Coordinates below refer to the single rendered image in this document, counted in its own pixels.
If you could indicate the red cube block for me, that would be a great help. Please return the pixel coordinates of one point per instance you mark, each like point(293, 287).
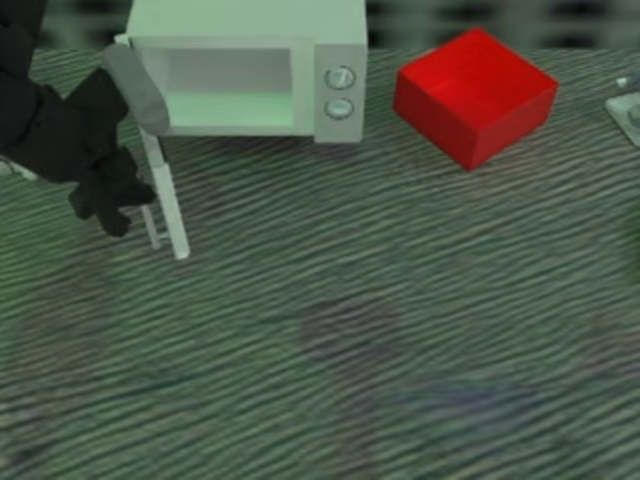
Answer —
point(475, 95)

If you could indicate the grey flat metal object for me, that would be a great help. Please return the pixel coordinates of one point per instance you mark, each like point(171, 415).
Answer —
point(626, 115)

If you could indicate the small white object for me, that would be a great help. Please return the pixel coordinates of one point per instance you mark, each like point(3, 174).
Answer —
point(627, 80)

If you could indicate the white microwave oven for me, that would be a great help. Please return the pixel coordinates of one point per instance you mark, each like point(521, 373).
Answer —
point(240, 30)

